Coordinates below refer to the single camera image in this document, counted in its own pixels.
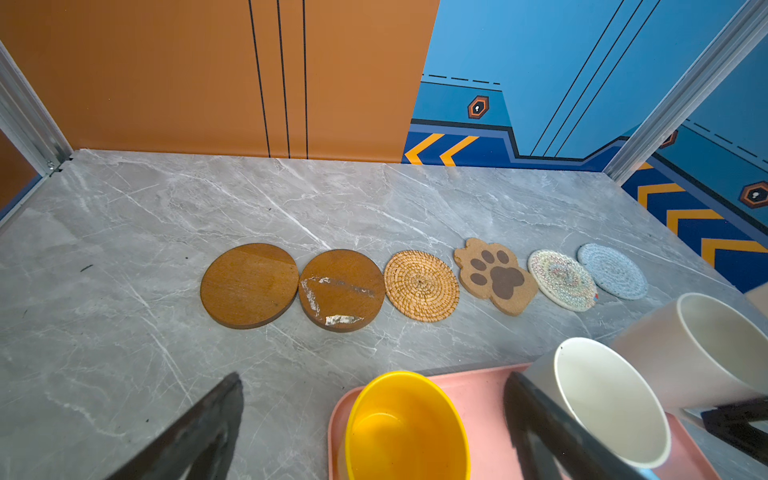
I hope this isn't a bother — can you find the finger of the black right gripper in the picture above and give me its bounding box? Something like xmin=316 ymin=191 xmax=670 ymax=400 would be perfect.
xmin=701 ymin=397 xmax=768 ymax=465

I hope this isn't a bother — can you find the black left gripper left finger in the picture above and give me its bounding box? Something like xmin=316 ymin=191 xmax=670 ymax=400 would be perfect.
xmin=110 ymin=372 xmax=244 ymax=479

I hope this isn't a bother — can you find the aluminium frame post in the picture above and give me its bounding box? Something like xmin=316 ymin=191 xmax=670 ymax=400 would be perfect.
xmin=1 ymin=44 xmax=73 ymax=177
xmin=604 ymin=0 xmax=767 ymax=185

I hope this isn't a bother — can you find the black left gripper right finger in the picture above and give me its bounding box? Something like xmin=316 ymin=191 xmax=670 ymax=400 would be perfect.
xmin=503 ymin=372 xmax=642 ymax=479

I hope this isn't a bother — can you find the aluminium frame post right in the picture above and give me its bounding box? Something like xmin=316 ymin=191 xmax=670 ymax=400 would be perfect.
xmin=604 ymin=0 xmax=767 ymax=185

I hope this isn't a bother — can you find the aluminium frame post left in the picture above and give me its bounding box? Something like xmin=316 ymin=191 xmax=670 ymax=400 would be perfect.
xmin=1 ymin=44 xmax=73 ymax=177

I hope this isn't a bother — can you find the white mug back right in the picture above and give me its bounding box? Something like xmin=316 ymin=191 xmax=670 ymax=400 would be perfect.
xmin=611 ymin=293 xmax=767 ymax=412

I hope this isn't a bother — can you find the glossy brown wooden coaster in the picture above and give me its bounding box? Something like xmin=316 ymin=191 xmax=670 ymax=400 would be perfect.
xmin=298 ymin=249 xmax=385 ymax=333

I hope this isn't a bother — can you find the pink tray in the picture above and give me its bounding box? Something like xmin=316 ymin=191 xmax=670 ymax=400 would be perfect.
xmin=327 ymin=361 xmax=721 ymax=480

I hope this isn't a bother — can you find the rattan woven round coaster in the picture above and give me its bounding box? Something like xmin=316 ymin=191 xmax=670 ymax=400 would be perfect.
xmin=384 ymin=250 xmax=460 ymax=323

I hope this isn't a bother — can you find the yellow mug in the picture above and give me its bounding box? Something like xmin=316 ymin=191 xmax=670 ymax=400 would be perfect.
xmin=336 ymin=371 xmax=471 ymax=479

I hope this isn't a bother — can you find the light blue woven coaster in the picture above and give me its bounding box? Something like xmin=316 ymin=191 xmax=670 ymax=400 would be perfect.
xmin=577 ymin=243 xmax=648 ymax=300

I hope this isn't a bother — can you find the plain brown wooden coaster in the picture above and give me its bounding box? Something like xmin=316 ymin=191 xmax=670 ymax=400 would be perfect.
xmin=200 ymin=243 xmax=299 ymax=329

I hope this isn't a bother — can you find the cork paw print coaster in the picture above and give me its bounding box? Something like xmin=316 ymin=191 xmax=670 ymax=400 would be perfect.
xmin=453 ymin=238 xmax=539 ymax=316

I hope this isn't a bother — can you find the multicolour woven round coaster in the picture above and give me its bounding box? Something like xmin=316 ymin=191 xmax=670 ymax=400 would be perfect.
xmin=527 ymin=249 xmax=598 ymax=312

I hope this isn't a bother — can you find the white mug blue handle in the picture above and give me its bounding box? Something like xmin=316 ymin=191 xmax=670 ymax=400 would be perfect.
xmin=523 ymin=337 xmax=672 ymax=469

